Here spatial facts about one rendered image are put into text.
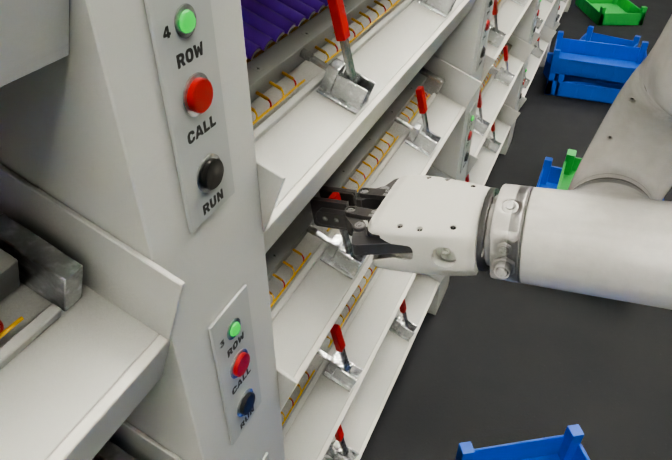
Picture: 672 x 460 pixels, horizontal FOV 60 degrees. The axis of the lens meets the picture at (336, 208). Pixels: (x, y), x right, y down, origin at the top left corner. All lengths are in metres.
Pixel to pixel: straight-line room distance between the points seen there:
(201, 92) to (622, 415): 1.04
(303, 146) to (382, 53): 0.19
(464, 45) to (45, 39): 0.76
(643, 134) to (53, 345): 0.46
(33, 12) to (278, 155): 0.24
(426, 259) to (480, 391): 0.67
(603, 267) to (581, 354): 0.79
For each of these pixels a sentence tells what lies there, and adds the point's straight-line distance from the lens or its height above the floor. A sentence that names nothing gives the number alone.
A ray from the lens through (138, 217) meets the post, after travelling 0.27.
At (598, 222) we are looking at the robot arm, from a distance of 0.49.
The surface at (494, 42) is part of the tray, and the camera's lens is 1.20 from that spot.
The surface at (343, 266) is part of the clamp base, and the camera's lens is 0.61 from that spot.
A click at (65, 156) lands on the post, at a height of 0.78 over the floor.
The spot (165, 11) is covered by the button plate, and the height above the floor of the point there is 0.83.
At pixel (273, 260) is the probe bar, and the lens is 0.57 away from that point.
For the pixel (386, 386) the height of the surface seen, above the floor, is 0.10.
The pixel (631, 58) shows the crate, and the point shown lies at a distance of 2.38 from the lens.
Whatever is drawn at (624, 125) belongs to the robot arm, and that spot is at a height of 0.67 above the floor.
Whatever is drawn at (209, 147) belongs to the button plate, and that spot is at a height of 0.76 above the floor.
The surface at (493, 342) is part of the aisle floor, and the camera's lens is 1.23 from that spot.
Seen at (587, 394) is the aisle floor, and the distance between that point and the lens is 1.21.
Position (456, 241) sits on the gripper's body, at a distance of 0.50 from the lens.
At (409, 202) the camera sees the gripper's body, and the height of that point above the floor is 0.60.
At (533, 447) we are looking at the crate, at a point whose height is 0.04.
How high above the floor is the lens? 0.91
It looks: 37 degrees down
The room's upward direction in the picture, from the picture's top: straight up
